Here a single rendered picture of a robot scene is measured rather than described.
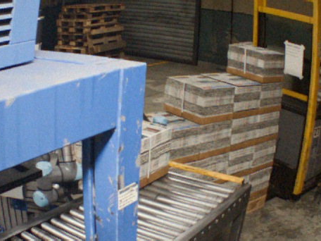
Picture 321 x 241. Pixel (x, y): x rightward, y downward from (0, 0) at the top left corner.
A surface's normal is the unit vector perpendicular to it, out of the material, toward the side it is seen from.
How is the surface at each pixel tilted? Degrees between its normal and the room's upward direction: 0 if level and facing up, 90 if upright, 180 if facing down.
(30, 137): 90
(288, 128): 90
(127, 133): 90
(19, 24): 90
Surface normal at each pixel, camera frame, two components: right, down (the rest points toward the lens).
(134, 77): 0.86, 0.20
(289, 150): -0.78, 0.12
